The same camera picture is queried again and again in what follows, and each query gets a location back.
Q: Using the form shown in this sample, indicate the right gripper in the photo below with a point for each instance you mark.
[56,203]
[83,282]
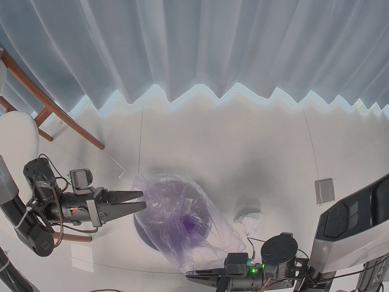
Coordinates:
[246,284]

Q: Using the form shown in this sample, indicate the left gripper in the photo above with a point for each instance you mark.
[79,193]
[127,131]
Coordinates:
[76,207]

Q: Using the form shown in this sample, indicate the purple plastic bag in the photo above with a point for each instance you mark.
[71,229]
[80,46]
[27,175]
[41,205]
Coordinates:
[188,224]

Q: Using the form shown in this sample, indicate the white plastic wrapper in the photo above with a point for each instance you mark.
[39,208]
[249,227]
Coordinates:
[250,220]

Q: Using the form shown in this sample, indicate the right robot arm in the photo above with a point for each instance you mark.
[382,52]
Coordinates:
[279,254]

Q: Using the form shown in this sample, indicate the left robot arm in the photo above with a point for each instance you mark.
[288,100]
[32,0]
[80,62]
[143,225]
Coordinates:
[33,239]

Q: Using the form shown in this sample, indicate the wooden chair white cushions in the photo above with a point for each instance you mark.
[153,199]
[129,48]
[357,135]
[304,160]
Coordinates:
[18,138]

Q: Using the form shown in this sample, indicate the pale blue curtain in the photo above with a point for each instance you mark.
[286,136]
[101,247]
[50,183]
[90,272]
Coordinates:
[194,35]

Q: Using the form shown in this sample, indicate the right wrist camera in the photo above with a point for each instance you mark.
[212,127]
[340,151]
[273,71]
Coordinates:
[237,263]

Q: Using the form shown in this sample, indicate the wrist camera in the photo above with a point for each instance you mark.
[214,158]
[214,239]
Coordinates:
[80,179]
[237,263]

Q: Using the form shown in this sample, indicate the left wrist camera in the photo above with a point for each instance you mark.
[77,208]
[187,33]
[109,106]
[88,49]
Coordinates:
[80,179]

